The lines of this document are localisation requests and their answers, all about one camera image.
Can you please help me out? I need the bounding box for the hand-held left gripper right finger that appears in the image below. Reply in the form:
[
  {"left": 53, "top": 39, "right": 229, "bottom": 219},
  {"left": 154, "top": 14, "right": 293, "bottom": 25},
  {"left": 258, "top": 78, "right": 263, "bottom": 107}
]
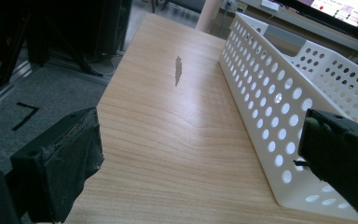
[{"left": 293, "top": 108, "right": 358, "bottom": 222}]

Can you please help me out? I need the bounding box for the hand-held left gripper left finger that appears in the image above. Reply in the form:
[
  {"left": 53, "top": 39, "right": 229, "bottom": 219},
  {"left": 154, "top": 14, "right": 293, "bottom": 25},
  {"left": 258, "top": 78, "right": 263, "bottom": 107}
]
[{"left": 9, "top": 106, "right": 105, "bottom": 224}]

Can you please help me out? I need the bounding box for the white perforated plastic basket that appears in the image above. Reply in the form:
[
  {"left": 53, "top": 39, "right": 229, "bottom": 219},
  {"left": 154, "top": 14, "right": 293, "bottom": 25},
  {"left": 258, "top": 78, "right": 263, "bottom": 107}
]
[{"left": 218, "top": 11, "right": 358, "bottom": 222}]

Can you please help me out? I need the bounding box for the black metal stand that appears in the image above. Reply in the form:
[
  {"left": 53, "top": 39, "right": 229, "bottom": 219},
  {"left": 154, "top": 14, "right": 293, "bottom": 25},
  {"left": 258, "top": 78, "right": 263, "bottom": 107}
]
[{"left": 0, "top": 0, "right": 133, "bottom": 94}]

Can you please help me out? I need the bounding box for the computer monitor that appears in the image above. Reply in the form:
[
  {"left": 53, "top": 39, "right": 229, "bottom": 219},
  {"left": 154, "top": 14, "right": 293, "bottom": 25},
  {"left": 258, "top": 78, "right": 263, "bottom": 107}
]
[{"left": 279, "top": 0, "right": 358, "bottom": 45}]

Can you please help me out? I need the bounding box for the beige round post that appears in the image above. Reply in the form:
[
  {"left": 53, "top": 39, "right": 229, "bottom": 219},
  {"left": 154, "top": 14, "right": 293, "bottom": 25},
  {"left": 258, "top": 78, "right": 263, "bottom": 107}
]
[{"left": 195, "top": 0, "right": 225, "bottom": 34}]

